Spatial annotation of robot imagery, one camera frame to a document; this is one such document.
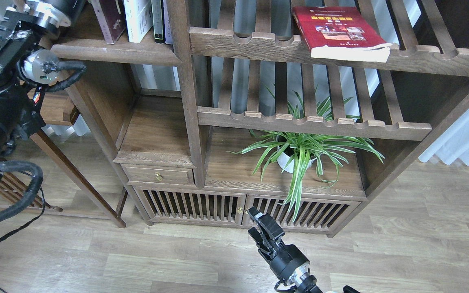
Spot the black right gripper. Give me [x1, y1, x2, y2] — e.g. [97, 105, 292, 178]
[246, 207, 311, 291]

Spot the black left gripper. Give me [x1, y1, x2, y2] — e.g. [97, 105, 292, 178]
[25, 0, 86, 28]

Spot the dark brown book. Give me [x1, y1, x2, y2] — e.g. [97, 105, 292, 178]
[91, 0, 126, 44]

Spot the red book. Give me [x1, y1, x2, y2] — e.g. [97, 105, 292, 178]
[292, 6, 391, 63]

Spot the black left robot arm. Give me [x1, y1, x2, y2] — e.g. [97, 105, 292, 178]
[0, 0, 86, 222]

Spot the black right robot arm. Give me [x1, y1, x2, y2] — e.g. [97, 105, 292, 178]
[247, 207, 321, 293]

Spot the white plant pot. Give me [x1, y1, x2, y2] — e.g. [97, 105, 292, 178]
[276, 138, 316, 177]

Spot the white upright book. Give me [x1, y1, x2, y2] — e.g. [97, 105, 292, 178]
[123, 0, 153, 43]

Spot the green spider plant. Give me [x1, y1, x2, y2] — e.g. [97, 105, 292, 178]
[230, 86, 385, 223]

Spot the dark green upright book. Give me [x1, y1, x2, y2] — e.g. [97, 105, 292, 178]
[151, 0, 164, 44]

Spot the wooden side table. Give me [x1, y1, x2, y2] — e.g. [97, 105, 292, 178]
[31, 92, 128, 228]

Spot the dark wooden bookshelf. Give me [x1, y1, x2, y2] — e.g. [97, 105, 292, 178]
[51, 0, 469, 237]

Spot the wooden slatted bench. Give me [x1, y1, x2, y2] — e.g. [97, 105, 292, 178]
[0, 173, 63, 213]

